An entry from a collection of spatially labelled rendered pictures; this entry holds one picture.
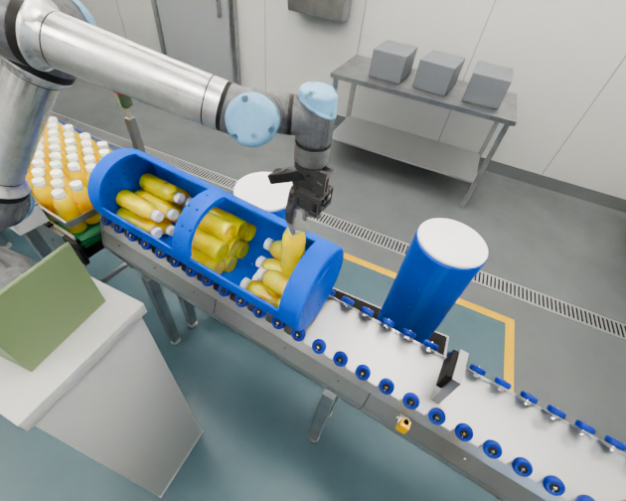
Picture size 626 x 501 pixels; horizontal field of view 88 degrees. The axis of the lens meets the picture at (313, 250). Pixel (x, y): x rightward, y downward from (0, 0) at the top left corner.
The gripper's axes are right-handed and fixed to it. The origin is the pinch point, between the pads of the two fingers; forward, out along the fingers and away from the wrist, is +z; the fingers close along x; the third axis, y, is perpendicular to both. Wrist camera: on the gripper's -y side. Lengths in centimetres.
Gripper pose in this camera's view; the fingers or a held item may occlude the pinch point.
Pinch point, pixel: (295, 225)
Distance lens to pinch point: 86.0
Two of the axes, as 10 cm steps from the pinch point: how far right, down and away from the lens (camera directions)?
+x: 5.1, -5.9, 6.3
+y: 8.5, 4.4, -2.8
